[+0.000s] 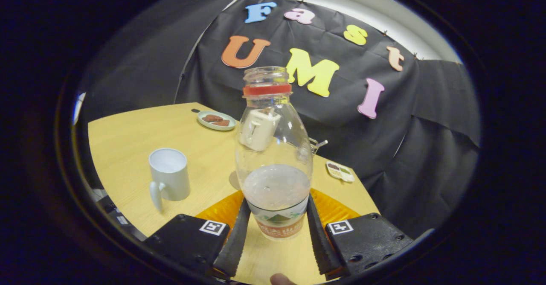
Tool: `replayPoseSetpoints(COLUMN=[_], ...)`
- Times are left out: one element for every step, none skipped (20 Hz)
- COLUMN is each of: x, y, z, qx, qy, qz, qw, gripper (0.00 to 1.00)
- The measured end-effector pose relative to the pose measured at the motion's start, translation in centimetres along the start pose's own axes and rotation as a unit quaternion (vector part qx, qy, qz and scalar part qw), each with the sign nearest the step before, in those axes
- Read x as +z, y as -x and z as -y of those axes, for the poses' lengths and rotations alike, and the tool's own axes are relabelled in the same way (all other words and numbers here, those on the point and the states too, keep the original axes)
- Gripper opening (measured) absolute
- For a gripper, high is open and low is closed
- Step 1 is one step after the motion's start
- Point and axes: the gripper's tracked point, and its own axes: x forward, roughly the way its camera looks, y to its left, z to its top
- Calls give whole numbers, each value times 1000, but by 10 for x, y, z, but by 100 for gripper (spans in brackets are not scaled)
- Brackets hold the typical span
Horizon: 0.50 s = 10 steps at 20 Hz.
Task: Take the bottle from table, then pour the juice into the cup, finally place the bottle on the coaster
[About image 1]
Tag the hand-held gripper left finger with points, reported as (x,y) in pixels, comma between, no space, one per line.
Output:
(232,246)

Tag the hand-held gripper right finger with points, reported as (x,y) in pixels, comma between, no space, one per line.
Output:
(318,242)

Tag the round brown coaster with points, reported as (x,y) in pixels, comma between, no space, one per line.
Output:
(233,180)

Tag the white cup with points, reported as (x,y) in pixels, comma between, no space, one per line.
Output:
(170,176)

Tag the clear plastic juice bottle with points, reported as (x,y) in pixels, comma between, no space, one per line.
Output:
(273,148)

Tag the white divided dish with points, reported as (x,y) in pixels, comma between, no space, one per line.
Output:
(340,172)

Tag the black backdrop cloth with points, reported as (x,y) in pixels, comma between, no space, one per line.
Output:
(375,140)

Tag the white toaster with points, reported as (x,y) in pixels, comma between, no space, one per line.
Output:
(258,129)

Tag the reddish brown food piece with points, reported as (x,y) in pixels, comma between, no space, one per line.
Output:
(212,117)
(222,123)

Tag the light green plate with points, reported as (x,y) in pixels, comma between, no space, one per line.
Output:
(204,123)

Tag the wooden table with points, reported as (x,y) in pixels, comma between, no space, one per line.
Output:
(128,135)

